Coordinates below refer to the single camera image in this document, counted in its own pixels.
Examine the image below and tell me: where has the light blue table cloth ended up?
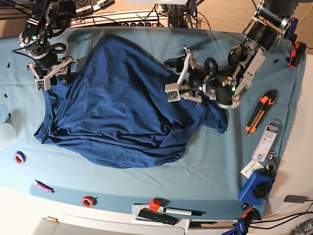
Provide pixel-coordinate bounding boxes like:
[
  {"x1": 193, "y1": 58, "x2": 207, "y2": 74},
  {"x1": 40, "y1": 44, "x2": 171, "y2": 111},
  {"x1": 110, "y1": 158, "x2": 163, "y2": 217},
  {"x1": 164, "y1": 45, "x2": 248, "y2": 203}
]
[{"x1": 0, "y1": 37, "x2": 306, "y2": 219}]

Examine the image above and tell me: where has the orange black clamp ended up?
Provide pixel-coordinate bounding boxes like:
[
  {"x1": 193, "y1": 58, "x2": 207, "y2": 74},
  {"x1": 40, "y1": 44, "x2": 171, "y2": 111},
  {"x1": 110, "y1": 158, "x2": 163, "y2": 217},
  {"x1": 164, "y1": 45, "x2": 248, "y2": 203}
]
[{"x1": 286, "y1": 42, "x2": 307, "y2": 69}]

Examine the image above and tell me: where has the grey adapter box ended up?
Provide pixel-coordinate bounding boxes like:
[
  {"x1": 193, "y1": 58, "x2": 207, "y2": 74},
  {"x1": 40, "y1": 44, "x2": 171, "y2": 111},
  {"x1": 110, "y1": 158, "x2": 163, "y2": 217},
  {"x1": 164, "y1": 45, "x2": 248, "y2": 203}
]
[{"x1": 284, "y1": 195, "x2": 307, "y2": 204}]

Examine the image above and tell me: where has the metal keys carabiner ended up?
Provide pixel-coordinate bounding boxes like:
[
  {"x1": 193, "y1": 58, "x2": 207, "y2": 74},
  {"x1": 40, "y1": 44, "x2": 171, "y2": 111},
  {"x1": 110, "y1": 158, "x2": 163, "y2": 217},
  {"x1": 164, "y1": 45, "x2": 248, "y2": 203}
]
[{"x1": 267, "y1": 151, "x2": 276, "y2": 176}]

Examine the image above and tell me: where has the blue box with knob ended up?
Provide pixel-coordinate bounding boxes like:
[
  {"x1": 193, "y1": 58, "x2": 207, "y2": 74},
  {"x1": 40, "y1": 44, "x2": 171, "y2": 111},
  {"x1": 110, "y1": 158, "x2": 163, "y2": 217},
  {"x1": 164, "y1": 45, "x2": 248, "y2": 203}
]
[{"x1": 238, "y1": 170, "x2": 275, "y2": 206}]

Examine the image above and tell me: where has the packaged tool blister card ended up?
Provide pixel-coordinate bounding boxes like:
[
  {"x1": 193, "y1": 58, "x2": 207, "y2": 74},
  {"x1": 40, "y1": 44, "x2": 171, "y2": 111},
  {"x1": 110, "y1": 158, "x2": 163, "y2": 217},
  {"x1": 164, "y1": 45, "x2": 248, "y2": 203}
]
[{"x1": 252, "y1": 119, "x2": 281, "y2": 163}]

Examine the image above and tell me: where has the blue black clamp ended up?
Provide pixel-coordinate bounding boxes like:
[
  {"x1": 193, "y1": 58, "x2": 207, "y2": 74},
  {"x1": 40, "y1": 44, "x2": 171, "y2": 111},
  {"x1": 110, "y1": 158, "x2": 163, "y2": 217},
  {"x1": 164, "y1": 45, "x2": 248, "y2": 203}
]
[{"x1": 284, "y1": 18, "x2": 299, "y2": 41}]

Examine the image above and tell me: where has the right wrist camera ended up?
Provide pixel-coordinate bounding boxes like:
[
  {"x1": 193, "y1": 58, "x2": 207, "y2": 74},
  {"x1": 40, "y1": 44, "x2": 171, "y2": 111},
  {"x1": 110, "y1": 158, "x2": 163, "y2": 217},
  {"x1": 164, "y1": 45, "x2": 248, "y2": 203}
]
[{"x1": 35, "y1": 79, "x2": 51, "y2": 91}]

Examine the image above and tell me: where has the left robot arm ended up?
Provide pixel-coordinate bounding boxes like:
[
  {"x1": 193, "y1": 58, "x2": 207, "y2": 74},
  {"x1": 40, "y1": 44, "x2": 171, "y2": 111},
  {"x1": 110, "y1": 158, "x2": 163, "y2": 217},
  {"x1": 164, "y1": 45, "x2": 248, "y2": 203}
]
[{"x1": 164, "y1": 0, "x2": 299, "y2": 109}]

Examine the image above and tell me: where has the blue orange bottom clamp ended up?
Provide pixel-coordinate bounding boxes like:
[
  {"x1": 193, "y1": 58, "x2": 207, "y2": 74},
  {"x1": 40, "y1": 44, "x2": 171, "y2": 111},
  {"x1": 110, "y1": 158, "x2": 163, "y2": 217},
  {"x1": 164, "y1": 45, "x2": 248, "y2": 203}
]
[{"x1": 222, "y1": 208, "x2": 256, "y2": 235}]

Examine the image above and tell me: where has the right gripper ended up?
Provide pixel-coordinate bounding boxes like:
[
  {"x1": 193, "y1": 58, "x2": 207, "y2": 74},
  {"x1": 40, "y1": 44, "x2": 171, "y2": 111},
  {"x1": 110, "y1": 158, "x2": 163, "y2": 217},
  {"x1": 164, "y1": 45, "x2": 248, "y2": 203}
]
[{"x1": 26, "y1": 52, "x2": 79, "y2": 85}]

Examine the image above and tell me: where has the power strip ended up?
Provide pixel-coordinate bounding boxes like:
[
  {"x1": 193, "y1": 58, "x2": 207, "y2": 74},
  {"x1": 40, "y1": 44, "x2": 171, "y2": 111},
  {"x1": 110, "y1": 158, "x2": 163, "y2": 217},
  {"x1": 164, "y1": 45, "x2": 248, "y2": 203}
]
[{"x1": 68, "y1": 10, "x2": 168, "y2": 28}]

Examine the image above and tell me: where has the white black marker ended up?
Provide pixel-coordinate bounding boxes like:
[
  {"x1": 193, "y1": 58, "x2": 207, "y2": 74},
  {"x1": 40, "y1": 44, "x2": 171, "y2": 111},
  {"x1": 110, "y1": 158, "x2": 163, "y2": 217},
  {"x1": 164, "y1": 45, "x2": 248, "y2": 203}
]
[{"x1": 164, "y1": 208, "x2": 203, "y2": 216}]

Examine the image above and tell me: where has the white translucent cup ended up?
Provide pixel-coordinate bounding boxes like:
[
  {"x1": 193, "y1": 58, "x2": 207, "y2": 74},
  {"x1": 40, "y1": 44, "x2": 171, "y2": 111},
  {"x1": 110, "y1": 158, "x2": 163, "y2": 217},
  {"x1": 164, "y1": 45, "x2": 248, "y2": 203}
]
[{"x1": 0, "y1": 123, "x2": 17, "y2": 151}]

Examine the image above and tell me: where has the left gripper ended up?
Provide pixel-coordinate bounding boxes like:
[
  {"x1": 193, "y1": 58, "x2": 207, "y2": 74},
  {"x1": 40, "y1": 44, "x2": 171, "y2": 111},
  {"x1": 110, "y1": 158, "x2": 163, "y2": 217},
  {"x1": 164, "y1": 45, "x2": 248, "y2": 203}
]
[{"x1": 163, "y1": 46, "x2": 208, "y2": 106}]

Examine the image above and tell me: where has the black remote control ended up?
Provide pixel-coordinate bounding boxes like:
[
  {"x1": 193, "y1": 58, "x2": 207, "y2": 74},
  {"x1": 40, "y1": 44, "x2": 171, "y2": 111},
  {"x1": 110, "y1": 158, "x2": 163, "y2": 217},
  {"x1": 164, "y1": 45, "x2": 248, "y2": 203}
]
[{"x1": 138, "y1": 208, "x2": 178, "y2": 225}]

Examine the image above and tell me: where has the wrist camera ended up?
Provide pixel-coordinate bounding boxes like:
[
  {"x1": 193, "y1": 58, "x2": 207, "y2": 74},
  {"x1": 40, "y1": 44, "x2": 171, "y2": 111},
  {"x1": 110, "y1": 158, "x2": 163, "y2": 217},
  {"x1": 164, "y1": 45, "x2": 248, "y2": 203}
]
[
  {"x1": 165, "y1": 83, "x2": 180, "y2": 102},
  {"x1": 35, "y1": 79, "x2": 51, "y2": 91}
]

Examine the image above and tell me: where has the blue t-shirt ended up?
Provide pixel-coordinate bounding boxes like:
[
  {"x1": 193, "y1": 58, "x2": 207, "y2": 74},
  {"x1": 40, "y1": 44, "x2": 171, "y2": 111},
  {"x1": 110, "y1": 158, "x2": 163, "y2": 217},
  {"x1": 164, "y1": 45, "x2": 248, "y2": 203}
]
[{"x1": 34, "y1": 34, "x2": 227, "y2": 168}]

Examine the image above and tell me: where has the pink marker pen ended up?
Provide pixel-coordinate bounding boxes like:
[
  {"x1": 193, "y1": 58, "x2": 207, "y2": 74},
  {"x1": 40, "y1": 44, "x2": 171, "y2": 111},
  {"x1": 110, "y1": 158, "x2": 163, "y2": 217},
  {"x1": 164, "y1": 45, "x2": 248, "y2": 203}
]
[{"x1": 34, "y1": 180, "x2": 54, "y2": 193}]

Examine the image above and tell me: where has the white paper tag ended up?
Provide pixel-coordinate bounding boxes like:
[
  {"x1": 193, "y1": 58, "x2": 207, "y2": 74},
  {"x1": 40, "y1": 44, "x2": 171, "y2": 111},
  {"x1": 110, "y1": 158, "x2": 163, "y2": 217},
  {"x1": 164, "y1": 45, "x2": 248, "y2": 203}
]
[{"x1": 240, "y1": 160, "x2": 265, "y2": 179}]

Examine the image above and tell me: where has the red cube block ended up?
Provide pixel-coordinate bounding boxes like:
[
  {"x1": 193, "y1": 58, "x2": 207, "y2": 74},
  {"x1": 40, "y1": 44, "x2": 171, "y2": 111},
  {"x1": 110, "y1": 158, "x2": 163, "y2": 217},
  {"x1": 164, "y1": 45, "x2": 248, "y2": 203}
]
[{"x1": 149, "y1": 198, "x2": 161, "y2": 212}]

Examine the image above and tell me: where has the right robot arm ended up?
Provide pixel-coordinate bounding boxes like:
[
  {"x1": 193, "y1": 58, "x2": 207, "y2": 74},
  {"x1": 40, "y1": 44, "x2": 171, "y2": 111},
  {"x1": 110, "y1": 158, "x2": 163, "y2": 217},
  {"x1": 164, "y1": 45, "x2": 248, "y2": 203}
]
[{"x1": 13, "y1": 0, "x2": 79, "y2": 91}]

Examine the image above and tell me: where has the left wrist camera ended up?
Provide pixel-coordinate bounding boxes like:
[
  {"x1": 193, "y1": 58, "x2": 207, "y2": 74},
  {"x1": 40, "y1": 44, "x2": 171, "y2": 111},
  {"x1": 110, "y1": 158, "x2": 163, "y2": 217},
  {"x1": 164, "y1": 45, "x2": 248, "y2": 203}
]
[{"x1": 165, "y1": 83, "x2": 180, "y2": 102}]

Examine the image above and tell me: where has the orange black utility knife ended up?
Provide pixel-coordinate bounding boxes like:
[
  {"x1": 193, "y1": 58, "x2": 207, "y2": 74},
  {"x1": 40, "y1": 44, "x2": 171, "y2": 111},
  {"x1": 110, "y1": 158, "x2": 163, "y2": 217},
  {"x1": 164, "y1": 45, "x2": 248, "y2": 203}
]
[{"x1": 245, "y1": 89, "x2": 278, "y2": 135}]

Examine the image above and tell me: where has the red tape roll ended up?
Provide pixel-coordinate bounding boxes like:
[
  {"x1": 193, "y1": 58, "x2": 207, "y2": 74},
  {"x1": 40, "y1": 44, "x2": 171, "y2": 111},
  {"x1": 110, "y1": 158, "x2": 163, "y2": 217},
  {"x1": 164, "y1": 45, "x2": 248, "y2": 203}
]
[{"x1": 81, "y1": 196, "x2": 97, "y2": 208}]

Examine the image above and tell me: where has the purple tape roll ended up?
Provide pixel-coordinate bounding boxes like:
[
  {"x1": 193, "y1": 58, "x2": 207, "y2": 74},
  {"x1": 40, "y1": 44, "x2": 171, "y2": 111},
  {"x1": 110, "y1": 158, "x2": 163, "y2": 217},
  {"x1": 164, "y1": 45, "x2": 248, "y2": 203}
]
[{"x1": 14, "y1": 151, "x2": 25, "y2": 165}]

